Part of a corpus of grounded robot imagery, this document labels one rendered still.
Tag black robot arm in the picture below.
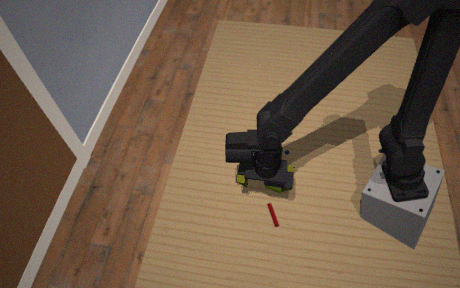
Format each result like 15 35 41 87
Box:
225 0 460 202

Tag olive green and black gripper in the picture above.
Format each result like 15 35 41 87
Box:
237 156 294 192

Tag red rod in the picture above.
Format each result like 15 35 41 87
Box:
267 203 279 227

